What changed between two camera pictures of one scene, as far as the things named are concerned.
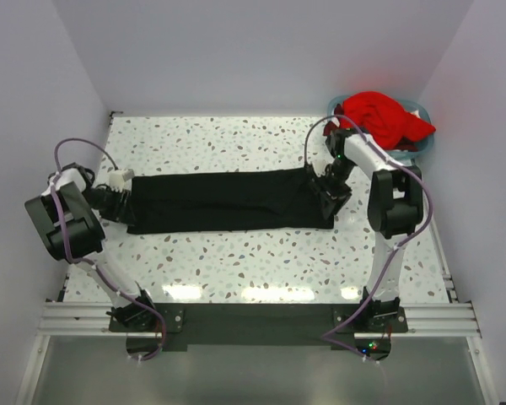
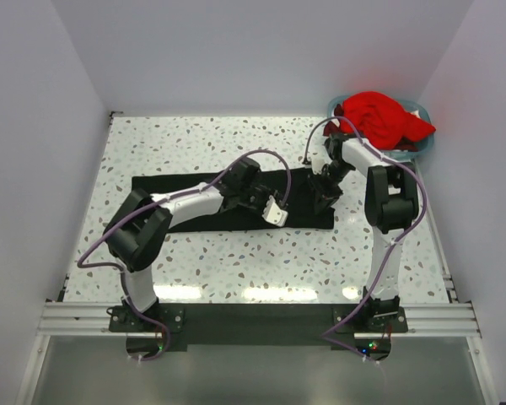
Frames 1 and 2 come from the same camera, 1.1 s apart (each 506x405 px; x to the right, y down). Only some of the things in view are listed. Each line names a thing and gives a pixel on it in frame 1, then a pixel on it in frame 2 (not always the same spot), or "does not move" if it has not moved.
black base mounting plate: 251,326 does not move
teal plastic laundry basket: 335,105 does not move
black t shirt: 227,201 does not move
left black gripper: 121,210 -> 266,193
